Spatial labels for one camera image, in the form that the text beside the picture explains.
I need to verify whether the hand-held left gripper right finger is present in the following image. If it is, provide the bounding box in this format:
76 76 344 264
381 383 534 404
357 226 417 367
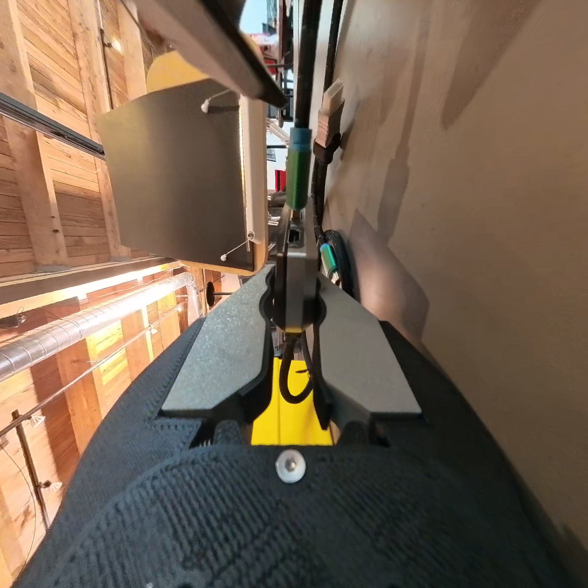
315 276 422 430

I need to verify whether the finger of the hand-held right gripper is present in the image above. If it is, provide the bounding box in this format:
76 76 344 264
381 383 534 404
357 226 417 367
122 0 290 111

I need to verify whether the silver ventilation duct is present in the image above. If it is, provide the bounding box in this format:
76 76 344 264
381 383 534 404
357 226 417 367
0 271 198 382

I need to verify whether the yellow plastic bin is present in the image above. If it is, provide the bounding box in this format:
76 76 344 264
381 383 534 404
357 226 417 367
250 358 334 446

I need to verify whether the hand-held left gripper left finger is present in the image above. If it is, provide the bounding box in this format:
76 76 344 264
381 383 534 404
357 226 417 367
161 266 276 425

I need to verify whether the black floor lamp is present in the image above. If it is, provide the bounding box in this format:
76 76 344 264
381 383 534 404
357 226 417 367
206 281 243 306

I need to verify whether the black HDMI switch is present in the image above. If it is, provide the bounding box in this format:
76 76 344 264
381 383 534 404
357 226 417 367
271 209 322 336

